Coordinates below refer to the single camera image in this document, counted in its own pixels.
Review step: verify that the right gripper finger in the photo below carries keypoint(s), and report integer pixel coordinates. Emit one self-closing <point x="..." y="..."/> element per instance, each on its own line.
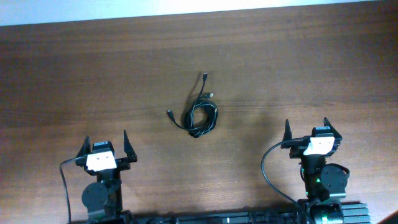
<point x="336" y="134"/>
<point x="287" y="137"/>

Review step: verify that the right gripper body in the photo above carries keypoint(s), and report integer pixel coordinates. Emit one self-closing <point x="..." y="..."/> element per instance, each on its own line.
<point x="298" y="150"/>

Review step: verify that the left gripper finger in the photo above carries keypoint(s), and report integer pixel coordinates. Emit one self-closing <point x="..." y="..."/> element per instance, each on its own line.
<point x="128" y="149"/>
<point x="86" y="148"/>

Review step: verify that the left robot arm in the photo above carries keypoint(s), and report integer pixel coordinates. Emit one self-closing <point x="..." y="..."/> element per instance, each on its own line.
<point x="103" y="198"/>

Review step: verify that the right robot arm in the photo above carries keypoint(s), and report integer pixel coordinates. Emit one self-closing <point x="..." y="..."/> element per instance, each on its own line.
<point x="324" y="183"/>

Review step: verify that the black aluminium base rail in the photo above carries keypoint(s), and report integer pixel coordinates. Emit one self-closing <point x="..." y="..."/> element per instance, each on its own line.
<point x="352" y="213"/>

